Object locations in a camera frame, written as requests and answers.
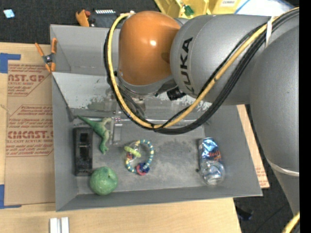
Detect grey metal bin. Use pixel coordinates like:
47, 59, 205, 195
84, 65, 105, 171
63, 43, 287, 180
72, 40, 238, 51
50, 24, 264, 212

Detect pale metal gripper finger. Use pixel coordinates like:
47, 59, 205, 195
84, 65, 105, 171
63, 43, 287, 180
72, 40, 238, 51
113, 116, 122, 146
108, 123, 115, 146

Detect clear glass cup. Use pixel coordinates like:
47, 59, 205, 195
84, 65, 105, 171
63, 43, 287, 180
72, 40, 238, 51
200, 160, 226, 186

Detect brown cardboard board, red print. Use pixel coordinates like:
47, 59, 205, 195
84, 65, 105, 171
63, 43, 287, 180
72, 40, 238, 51
0, 42, 271, 210

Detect green toy dinosaur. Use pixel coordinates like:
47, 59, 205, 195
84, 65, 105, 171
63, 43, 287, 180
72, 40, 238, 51
77, 115, 113, 155

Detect green toy apple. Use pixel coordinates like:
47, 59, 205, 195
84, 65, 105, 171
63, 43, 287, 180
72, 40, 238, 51
89, 166, 119, 196

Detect crushed blue drink can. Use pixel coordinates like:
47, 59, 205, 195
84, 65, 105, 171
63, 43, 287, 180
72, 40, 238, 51
197, 137, 223, 170

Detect colourful ring rattle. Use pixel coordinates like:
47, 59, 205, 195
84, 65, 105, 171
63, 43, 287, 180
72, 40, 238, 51
123, 139, 156, 176

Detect black cylinder on white bracket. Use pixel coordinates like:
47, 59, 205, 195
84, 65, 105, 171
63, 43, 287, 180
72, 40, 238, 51
166, 85, 187, 101

